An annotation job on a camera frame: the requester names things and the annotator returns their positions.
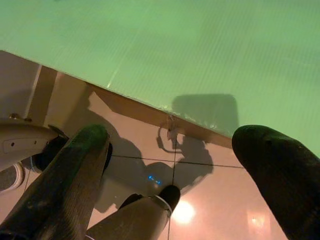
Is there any green plastic board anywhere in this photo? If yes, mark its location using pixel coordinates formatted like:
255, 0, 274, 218
0, 0, 320, 160

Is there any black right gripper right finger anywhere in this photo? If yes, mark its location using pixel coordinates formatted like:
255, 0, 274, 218
231, 124, 320, 240

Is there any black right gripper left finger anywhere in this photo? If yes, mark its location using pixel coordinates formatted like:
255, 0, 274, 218
0, 124, 113, 240

